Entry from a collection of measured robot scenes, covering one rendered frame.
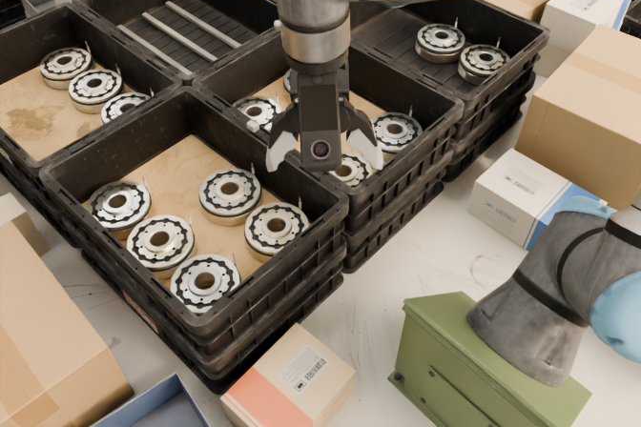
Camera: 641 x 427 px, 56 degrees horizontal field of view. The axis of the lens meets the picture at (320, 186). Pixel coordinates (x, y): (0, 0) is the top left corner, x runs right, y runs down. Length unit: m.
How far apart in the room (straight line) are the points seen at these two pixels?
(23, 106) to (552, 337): 1.04
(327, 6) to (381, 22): 0.83
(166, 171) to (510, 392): 0.67
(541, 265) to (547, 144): 0.43
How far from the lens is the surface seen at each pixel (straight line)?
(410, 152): 0.97
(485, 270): 1.13
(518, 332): 0.83
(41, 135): 1.24
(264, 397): 0.90
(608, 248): 0.72
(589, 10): 1.49
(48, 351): 0.91
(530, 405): 0.76
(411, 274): 1.10
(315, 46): 0.63
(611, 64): 1.31
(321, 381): 0.91
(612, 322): 0.69
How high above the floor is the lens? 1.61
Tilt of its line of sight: 49 degrees down
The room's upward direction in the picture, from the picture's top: straight up
